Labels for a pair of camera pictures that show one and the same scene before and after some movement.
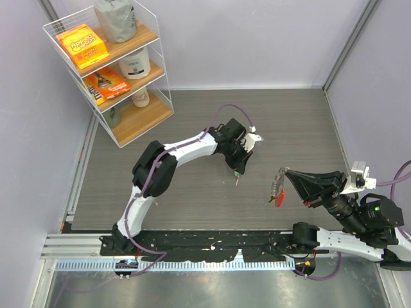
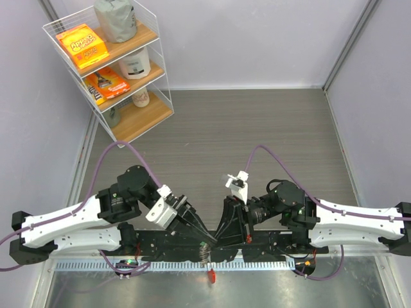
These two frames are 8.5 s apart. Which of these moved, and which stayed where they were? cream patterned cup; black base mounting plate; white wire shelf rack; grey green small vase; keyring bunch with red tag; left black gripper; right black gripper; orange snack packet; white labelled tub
Moved: right black gripper; keyring bunch with red tag; left black gripper
Stayed: orange snack packet; white labelled tub; black base mounting plate; cream patterned cup; grey green small vase; white wire shelf rack
